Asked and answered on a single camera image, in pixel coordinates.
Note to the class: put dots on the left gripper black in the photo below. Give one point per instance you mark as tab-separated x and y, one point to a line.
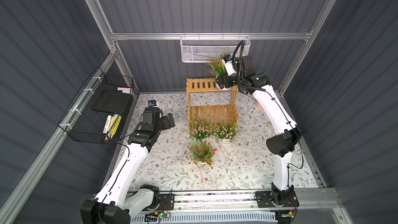
168	121

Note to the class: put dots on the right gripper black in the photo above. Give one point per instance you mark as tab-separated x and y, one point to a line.
223	82

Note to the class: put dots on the red flower pot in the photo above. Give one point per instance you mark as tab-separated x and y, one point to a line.
217	67
202	153

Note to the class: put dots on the pink flower pot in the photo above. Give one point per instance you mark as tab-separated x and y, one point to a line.
225	134
200	130

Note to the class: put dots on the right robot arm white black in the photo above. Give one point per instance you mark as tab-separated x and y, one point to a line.
240	73

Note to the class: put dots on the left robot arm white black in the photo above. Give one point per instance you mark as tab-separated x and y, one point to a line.
124	174

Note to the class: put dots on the wooden two-tier plant rack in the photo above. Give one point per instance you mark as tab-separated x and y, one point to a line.
215	113

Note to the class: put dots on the yellow item in black basket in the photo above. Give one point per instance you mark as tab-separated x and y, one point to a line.
113	126

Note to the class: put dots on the pink blue sticky notes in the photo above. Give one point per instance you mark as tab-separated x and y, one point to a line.
124	90

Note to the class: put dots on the white marker in black basket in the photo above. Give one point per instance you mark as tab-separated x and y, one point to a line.
105	129

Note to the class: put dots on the black notebook in basket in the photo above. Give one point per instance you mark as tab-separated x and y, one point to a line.
111	102

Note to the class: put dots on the floral table mat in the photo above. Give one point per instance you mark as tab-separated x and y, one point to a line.
246	164

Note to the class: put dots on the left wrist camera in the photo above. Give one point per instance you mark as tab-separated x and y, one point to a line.
152	103

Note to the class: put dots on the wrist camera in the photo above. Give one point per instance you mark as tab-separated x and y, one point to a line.
228	64
152	103

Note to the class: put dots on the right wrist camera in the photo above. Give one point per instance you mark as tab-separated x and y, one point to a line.
228	64

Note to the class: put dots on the white wire mesh basket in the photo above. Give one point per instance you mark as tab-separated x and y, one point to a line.
202	48

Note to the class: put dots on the black wire wall basket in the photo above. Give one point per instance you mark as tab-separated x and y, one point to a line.
95	115

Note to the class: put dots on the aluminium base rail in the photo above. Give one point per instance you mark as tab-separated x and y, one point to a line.
316	206

